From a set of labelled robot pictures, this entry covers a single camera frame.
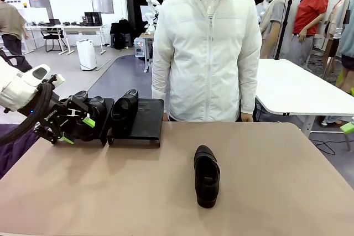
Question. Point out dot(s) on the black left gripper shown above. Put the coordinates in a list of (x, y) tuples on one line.
[(55, 115)]

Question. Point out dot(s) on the person's right forearm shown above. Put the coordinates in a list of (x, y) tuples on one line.
[(160, 89)]

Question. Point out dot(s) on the person's left forearm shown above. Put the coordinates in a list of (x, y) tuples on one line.
[(249, 89)]

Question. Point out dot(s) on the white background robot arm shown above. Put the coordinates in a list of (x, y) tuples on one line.
[(151, 12)]

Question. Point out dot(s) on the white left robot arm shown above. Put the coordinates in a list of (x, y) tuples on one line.
[(16, 89)]

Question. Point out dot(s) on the black metal shoe stand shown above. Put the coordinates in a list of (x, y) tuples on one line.
[(103, 133), (146, 120)]

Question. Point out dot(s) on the person's right hand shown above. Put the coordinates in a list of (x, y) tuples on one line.
[(166, 116)]

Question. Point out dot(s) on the person's left hand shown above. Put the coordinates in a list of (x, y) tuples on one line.
[(247, 117)]

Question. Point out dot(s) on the neon yellow garment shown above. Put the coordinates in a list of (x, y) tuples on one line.
[(341, 78)]

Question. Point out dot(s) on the large white table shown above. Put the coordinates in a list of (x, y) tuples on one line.
[(298, 89)]

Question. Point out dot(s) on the dark gray floor mat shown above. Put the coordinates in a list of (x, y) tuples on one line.
[(124, 75)]

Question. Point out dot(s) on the purple cloth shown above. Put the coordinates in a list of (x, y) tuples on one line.
[(11, 158)]

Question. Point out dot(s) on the white air purifier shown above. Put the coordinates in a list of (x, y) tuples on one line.
[(86, 53)]

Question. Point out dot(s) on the light blue hanging garment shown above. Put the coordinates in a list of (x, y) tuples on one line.
[(348, 39)]

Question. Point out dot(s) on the black office chair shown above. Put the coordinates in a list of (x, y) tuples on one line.
[(52, 37)]

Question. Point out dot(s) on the lit computer case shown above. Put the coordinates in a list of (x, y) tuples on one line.
[(139, 46)]

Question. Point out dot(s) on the white office desk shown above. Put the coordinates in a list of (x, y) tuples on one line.
[(41, 26), (88, 26)]

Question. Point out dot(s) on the beige hanging garment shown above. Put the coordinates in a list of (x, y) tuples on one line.
[(333, 17)]

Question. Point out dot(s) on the black computer tower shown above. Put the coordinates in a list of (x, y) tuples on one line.
[(92, 18)]

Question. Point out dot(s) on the black backpack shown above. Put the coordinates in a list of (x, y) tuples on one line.
[(123, 26)]

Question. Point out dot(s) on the person in gray t-shirt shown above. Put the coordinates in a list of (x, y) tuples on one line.
[(276, 26)]

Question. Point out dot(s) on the person in beige shirt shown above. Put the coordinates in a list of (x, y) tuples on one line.
[(11, 20)]

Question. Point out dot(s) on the gray board with red sign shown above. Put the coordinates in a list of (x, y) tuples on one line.
[(40, 1)]

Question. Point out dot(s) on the person in white jacket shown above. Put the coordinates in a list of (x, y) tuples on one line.
[(207, 53)]

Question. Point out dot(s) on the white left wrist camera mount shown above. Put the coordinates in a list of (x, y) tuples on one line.
[(57, 79)]

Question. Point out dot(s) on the tall black camera tripod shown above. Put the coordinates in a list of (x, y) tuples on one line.
[(285, 26)]

